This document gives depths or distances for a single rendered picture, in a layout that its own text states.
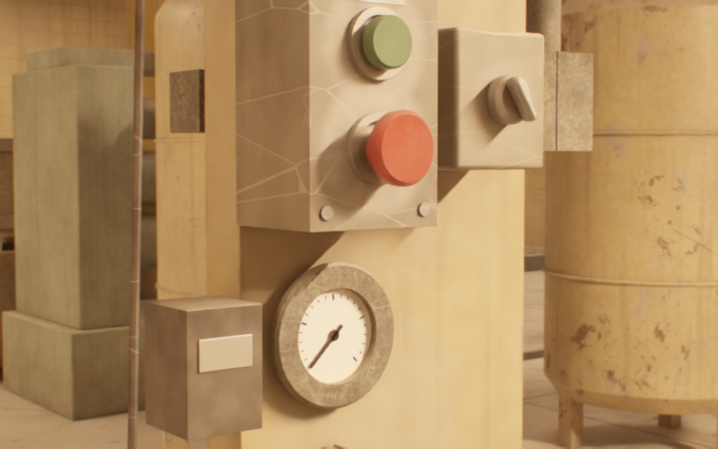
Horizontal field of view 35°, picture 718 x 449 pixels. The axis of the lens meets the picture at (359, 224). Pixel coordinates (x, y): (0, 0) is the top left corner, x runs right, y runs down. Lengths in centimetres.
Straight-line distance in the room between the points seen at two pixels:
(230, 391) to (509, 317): 25
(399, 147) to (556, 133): 30
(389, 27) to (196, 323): 19
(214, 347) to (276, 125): 13
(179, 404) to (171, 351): 3
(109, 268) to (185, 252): 273
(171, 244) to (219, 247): 346
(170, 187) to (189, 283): 36
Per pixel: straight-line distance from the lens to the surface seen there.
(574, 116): 91
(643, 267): 553
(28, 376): 732
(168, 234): 418
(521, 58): 72
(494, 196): 80
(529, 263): 712
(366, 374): 72
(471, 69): 70
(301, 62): 62
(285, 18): 63
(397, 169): 61
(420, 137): 62
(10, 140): 794
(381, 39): 62
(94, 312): 676
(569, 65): 91
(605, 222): 557
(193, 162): 401
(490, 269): 80
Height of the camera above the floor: 151
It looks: 4 degrees down
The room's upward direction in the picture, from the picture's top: straight up
